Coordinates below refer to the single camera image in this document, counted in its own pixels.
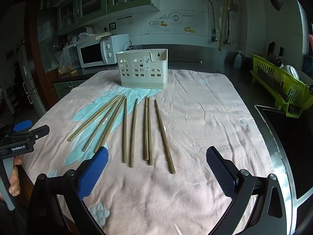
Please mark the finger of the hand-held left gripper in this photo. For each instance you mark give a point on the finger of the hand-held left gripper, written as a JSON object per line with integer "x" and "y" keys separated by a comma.
{"x": 22, "y": 125}
{"x": 40, "y": 131}

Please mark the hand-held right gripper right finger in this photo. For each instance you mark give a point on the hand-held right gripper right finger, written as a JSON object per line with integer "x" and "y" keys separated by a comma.
{"x": 220, "y": 173}

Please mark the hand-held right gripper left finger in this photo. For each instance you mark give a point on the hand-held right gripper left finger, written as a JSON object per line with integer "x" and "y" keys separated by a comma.
{"x": 94, "y": 173}

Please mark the group of wooden chopsticks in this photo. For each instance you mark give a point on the group of wooden chopsticks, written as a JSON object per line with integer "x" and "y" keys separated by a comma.
{"x": 124, "y": 139}

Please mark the white plastic chopstick holder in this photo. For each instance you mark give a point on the white plastic chopstick holder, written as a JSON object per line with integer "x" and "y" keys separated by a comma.
{"x": 141, "y": 82}

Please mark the person's left hand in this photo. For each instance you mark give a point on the person's left hand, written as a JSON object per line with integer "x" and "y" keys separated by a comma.
{"x": 15, "y": 183}

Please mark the white refrigerator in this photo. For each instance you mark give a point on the white refrigerator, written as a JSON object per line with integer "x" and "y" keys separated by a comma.
{"x": 29, "y": 83}

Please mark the green base cabinet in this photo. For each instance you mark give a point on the green base cabinet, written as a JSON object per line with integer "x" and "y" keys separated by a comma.
{"x": 66, "y": 88}

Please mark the pink towel with blue print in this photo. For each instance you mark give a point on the pink towel with blue print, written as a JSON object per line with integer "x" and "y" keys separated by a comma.
{"x": 195, "y": 127}

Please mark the small brown food piece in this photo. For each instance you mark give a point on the small brown food piece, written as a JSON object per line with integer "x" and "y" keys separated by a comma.
{"x": 73, "y": 72}

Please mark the clear plastic bag with food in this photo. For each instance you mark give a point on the clear plastic bag with food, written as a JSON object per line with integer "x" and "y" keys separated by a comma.
{"x": 64, "y": 61}

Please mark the white microwave oven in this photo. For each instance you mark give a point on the white microwave oven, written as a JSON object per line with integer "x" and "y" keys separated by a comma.
{"x": 91, "y": 53}

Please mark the crumpled clear plastic bag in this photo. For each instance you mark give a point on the crumpled clear plastic bag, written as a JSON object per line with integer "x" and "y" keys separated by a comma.
{"x": 85, "y": 35}

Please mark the green plastic dish rack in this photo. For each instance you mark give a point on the green plastic dish rack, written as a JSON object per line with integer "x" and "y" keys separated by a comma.
{"x": 293, "y": 90}

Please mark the white rounded appliance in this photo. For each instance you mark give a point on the white rounded appliance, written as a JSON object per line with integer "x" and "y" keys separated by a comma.
{"x": 86, "y": 29}

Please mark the clear soap bottle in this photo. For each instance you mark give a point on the clear soap bottle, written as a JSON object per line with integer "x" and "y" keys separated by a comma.
{"x": 238, "y": 61}

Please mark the cream foam block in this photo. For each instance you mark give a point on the cream foam block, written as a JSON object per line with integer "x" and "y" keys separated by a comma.
{"x": 104, "y": 36}

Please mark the black wall socket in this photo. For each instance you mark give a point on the black wall socket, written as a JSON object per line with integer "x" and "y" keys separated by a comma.
{"x": 112, "y": 26}

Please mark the wall label sticker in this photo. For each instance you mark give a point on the wall label sticker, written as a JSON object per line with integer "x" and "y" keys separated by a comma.
{"x": 124, "y": 21}

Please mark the green wall cabinet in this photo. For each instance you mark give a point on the green wall cabinet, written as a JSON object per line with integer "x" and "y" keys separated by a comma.
{"x": 97, "y": 2}

